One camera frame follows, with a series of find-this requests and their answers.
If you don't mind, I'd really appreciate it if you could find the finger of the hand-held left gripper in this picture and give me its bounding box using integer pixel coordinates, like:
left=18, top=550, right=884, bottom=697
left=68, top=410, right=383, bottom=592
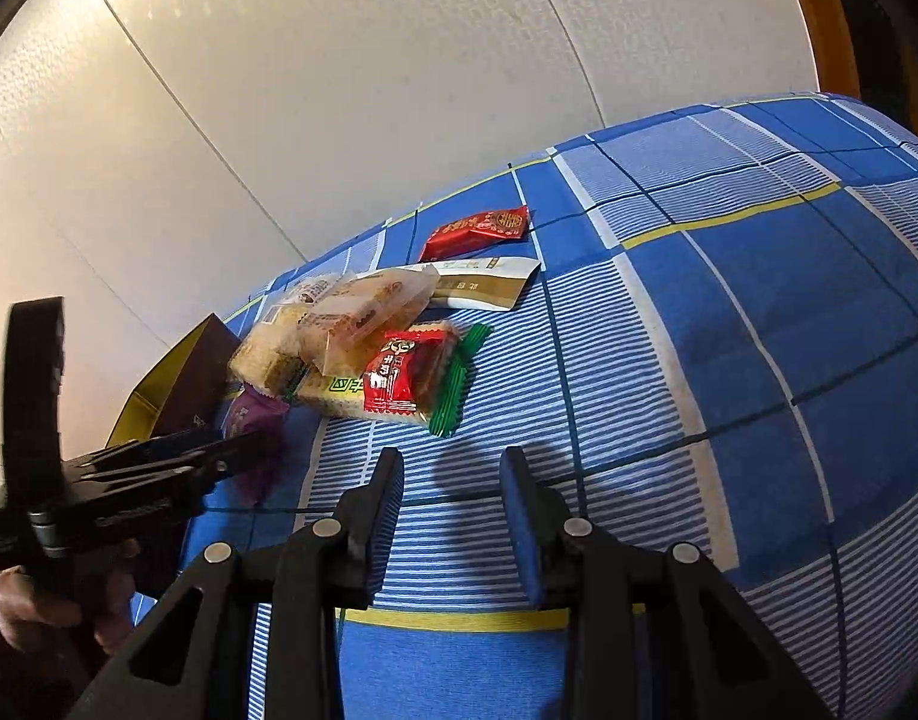
left=80, top=431, right=280, bottom=500
left=69, top=429, right=227, bottom=477

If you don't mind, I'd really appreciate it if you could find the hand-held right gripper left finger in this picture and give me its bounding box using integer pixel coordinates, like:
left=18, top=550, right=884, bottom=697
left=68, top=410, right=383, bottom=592
left=69, top=447, right=406, bottom=720

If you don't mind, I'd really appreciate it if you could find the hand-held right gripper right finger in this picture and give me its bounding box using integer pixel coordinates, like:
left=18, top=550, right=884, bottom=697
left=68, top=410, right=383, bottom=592
left=500, top=446, right=835, bottom=720

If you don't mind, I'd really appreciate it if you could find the purple snack packet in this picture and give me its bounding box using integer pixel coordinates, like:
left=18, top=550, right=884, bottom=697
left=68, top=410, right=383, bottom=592
left=223, top=386, right=291, bottom=507

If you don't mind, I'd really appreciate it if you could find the gold tin box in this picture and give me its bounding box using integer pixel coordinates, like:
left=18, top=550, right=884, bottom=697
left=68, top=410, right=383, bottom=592
left=105, top=313, right=239, bottom=451

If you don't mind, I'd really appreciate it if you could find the clear rice cracker packet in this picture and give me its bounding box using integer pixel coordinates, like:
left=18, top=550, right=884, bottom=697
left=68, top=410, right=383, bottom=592
left=228, top=304, right=332, bottom=398

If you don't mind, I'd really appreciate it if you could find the small red snack packet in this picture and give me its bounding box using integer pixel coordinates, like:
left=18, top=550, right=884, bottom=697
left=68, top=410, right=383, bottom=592
left=363, top=330, right=460, bottom=417

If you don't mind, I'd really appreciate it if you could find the pink and white snack packet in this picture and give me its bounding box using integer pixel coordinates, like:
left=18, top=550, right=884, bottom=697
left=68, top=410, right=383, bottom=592
left=283, top=274, right=347, bottom=308

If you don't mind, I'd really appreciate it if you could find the clear orange cracker packet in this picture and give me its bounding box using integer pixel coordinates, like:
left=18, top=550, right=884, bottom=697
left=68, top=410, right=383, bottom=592
left=309, top=264, right=441, bottom=376

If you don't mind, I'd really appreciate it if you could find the red gold-print snack packet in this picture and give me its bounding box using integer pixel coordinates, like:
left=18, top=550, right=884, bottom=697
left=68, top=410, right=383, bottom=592
left=418, top=205, right=533, bottom=263

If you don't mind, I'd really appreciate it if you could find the person's left hand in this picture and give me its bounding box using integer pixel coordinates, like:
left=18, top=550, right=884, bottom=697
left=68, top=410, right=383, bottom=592
left=0, top=540, right=141, bottom=657

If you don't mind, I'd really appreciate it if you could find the green-edged cracker packet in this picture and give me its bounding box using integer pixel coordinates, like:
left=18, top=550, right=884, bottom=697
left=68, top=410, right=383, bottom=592
left=290, top=321, right=491, bottom=437

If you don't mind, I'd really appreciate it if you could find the white and gold snack packet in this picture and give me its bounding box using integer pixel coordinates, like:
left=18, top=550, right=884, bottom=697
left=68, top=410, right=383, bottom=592
left=358, top=256, right=542, bottom=312

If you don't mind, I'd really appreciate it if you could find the blue plaid bed sheet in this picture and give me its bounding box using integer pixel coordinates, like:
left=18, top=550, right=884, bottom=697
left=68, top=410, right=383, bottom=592
left=226, top=90, right=918, bottom=720

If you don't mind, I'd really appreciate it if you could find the wooden headboard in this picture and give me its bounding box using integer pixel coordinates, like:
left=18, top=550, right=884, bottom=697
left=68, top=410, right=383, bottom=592
left=774, top=0, right=918, bottom=143

